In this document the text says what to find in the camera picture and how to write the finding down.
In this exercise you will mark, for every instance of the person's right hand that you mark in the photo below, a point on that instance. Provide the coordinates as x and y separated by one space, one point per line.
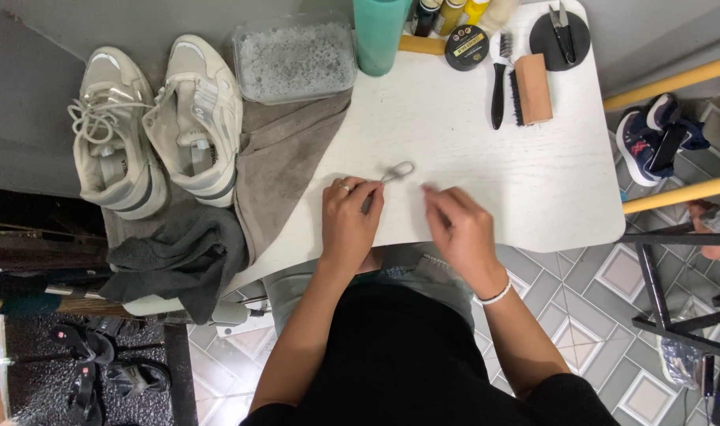
463 236

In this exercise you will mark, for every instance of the person's left hand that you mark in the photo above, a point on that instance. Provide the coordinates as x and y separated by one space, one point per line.
345 222

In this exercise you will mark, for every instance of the person's left fingers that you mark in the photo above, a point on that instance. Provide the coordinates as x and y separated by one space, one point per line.
363 190

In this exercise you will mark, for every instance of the person's right fingers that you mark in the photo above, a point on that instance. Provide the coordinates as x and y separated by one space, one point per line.
445 204

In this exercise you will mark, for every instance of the grey shoelace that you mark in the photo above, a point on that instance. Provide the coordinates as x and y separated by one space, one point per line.
395 173

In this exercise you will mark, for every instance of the beige grey towel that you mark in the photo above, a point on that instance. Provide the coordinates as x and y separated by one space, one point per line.
283 154

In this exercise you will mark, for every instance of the person's grey shorts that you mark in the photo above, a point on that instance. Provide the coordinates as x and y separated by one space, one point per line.
360 284

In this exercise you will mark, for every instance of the wooden block brush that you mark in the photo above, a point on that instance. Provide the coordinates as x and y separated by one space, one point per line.
531 89

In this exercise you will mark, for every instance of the clear tub of soapy water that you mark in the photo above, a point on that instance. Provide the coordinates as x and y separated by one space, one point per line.
294 59

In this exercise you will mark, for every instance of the yellow wooden bar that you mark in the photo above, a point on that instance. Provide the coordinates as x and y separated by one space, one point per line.
422 44

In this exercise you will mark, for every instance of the round black tin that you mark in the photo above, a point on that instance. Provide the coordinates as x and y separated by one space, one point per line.
467 47

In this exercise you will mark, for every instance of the teal plastic cup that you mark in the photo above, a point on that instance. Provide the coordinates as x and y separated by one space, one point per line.
379 32

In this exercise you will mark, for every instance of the person's black shirt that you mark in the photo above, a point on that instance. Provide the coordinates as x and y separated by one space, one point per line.
419 367

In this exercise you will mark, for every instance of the white sneaker without laces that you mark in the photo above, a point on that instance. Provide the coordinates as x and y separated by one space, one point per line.
197 112

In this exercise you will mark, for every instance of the dark brown bottle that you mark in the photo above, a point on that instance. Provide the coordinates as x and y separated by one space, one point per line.
425 16

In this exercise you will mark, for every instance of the round black pad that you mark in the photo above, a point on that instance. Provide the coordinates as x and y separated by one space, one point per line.
543 44

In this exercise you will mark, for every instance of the olive yellow bottle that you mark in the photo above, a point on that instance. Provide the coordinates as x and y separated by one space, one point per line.
448 16

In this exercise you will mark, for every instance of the bright yellow bottle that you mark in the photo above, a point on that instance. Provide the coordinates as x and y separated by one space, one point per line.
473 10

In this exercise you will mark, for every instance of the dark grey cloth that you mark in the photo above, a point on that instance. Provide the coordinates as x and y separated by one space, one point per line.
176 260

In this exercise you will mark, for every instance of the black thread snips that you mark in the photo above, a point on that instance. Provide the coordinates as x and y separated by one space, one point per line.
564 32

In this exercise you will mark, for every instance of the navy blue sneaker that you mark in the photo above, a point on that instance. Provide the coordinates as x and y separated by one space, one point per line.
653 139

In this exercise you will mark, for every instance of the black metal stand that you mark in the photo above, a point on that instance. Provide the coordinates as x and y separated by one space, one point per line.
685 296

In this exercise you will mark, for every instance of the white sneaker with laces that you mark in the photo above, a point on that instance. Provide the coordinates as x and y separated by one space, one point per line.
108 136

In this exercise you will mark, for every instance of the black sandal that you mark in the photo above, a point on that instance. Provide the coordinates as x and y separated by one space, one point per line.
135 378
83 344

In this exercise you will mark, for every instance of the yellow wooden rail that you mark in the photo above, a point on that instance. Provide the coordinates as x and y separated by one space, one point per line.
670 83
679 194

